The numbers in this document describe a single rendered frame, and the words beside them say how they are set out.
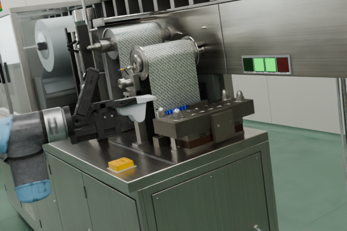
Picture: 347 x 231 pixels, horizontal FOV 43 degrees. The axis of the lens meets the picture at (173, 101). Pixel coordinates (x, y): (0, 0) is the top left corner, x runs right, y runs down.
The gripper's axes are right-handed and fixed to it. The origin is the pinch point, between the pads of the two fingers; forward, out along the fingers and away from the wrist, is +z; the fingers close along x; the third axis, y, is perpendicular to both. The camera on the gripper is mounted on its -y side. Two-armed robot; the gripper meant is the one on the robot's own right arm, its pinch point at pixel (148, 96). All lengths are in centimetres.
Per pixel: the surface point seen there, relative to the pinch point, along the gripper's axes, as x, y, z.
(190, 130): -55, 18, 27
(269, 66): -46, 0, 59
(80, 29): -96, -32, -2
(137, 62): -72, -12, 15
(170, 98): -74, 5, 27
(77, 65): -108, -17, -5
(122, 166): -55, 25, -1
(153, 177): -45, 29, 7
